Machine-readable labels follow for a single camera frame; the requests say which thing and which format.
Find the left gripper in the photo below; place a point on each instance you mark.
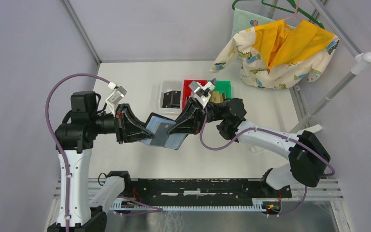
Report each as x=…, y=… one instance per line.
x=128, y=127

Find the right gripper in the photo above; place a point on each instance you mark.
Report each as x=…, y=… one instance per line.
x=193, y=111

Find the black leather card holder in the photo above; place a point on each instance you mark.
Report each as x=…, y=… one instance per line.
x=152, y=124

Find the dark grey credit card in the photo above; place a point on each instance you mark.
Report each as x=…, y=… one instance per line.
x=161, y=138

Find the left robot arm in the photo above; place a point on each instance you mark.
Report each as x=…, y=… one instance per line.
x=74, y=140

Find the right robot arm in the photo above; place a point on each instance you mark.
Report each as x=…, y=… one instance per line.
x=308, y=159

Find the cards in green bin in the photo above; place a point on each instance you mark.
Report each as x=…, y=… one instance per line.
x=217, y=96

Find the red plastic bin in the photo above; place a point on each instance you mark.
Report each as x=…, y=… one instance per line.
x=187, y=91

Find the white plastic bin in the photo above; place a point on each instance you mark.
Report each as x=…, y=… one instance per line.
x=166, y=86

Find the green plastic bin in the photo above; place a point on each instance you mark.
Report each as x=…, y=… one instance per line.
x=224, y=87

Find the yellow cream children's jacket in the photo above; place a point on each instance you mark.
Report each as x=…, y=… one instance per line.
x=313, y=48

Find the light green towel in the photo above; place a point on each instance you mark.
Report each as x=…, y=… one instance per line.
x=243, y=22

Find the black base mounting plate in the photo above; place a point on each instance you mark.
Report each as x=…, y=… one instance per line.
x=202, y=192

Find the green clothes hanger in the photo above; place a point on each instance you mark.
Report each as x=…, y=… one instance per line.
x=294, y=5

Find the pink clothes hanger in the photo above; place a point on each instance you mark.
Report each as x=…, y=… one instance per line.
x=295, y=13

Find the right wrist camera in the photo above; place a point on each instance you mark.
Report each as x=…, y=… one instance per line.
x=202, y=92

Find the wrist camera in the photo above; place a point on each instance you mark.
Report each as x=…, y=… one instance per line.
x=202, y=92
x=116, y=95

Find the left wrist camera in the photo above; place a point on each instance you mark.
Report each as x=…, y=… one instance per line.
x=116, y=95

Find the white cable tray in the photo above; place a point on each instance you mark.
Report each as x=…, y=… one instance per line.
x=256, y=206

